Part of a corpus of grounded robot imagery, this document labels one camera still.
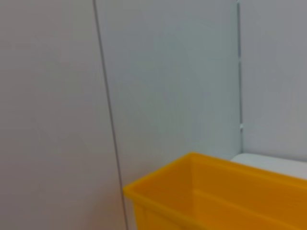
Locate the yellow plastic bin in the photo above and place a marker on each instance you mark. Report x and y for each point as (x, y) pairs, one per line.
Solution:
(216, 196)

